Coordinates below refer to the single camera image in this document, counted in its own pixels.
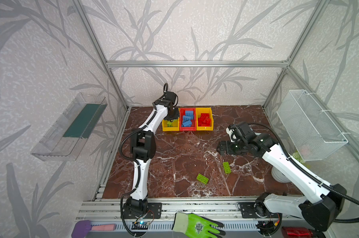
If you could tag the right yellow bin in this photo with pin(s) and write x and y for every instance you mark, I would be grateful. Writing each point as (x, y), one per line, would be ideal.
(198, 113)

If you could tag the green work glove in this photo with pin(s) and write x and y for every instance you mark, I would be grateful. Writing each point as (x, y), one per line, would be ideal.
(194, 226)

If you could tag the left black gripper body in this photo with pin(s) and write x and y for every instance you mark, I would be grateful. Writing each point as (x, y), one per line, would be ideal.
(172, 113)

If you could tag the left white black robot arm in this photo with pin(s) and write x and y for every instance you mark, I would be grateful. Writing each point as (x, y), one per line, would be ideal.
(140, 147)

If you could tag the left yellow bin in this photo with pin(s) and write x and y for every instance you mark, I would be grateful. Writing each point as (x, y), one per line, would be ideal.
(176, 122)

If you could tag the red middle bin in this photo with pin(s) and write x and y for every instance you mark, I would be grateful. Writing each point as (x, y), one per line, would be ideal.
(194, 119)

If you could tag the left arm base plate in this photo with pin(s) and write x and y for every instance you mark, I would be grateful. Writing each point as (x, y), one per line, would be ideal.
(152, 211)

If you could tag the potted plant red flowers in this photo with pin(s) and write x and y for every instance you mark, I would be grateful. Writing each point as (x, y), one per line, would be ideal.
(279, 175)

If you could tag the blue lego brick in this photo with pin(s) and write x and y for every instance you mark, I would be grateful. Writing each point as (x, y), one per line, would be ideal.
(187, 124)
(189, 113)
(186, 118)

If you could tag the yellow bin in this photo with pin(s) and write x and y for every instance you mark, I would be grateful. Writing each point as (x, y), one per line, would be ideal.
(176, 122)
(198, 113)

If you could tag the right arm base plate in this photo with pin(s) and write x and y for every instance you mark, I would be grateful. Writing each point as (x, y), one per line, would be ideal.
(255, 211)

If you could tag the white wire mesh basket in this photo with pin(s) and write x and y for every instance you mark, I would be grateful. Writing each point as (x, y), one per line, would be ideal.
(310, 128)

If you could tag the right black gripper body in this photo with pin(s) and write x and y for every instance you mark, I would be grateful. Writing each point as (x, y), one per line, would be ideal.
(224, 147)

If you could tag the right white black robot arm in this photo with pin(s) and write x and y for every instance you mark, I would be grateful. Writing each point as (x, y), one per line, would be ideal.
(321, 201)

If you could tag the small circuit board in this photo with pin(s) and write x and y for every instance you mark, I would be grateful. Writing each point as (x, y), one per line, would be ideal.
(140, 225)

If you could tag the clear plastic wall shelf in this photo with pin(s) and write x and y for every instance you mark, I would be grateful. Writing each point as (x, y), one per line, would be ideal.
(67, 137)

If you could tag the red tool at bottom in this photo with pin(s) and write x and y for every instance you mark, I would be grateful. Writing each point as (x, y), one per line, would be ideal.
(300, 232)

